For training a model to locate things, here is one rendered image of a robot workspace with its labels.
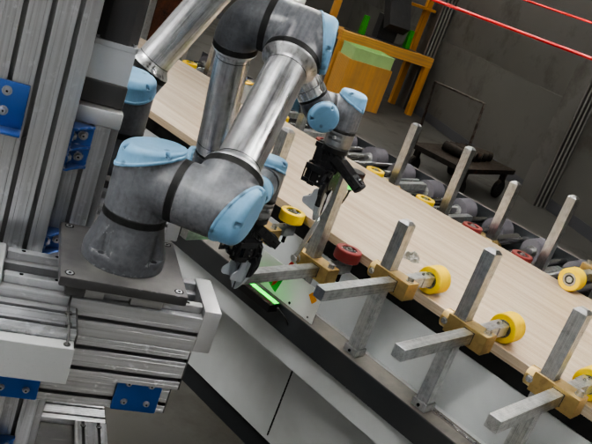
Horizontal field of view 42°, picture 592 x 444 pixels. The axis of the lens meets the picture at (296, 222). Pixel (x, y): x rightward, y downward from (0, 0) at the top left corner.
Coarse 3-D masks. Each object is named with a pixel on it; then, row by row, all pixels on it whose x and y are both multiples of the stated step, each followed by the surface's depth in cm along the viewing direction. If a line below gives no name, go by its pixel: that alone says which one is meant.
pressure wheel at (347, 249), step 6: (342, 246) 229; (348, 246) 230; (336, 252) 227; (342, 252) 225; (348, 252) 225; (354, 252) 227; (360, 252) 228; (336, 258) 227; (342, 258) 225; (348, 258) 225; (354, 258) 225; (354, 264) 226
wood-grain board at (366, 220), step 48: (192, 96) 344; (192, 144) 282; (288, 192) 261; (384, 192) 303; (336, 240) 237; (384, 240) 248; (432, 240) 265; (480, 240) 285; (528, 288) 252; (528, 336) 214
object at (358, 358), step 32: (192, 256) 255; (224, 256) 245; (288, 320) 226; (320, 320) 226; (320, 352) 218; (352, 352) 212; (352, 384) 210; (384, 384) 204; (384, 416) 203; (416, 416) 196
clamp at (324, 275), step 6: (300, 258) 224; (306, 258) 222; (312, 258) 221; (318, 258) 223; (318, 264) 219; (324, 264) 220; (318, 270) 219; (324, 270) 218; (330, 270) 218; (336, 270) 219; (318, 276) 219; (324, 276) 218; (330, 276) 219; (336, 276) 221; (318, 282) 219; (324, 282) 218; (330, 282) 220
